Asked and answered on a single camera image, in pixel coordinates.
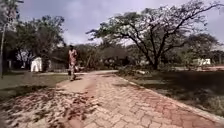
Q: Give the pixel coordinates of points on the row of trees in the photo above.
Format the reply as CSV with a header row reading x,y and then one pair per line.
x,y
106,55

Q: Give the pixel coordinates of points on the pale concrete path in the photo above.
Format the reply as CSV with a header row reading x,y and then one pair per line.
x,y
101,71

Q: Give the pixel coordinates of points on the person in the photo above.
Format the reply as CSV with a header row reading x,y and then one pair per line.
x,y
72,58

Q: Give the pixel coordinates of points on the large spreading tree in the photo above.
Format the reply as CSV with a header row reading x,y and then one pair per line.
x,y
155,62

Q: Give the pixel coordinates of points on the red brick path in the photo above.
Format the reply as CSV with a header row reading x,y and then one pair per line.
x,y
120,106

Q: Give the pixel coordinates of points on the small white building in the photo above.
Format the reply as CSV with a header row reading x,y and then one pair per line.
x,y
36,65

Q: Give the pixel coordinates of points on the tall leafy tree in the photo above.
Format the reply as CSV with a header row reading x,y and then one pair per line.
x,y
40,36

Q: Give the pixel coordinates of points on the shaded grass field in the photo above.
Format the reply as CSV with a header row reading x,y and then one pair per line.
x,y
186,86

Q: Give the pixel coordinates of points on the dry grass strip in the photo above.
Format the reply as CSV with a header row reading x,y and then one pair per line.
x,y
30,81

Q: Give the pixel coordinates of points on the pale concrete kerb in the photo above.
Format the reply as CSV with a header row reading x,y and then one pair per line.
x,y
186,106

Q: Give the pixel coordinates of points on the pale distant building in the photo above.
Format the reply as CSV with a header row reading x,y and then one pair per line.
x,y
205,61

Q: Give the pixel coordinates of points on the thin-trunked tree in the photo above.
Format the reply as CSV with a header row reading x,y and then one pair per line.
x,y
2,50

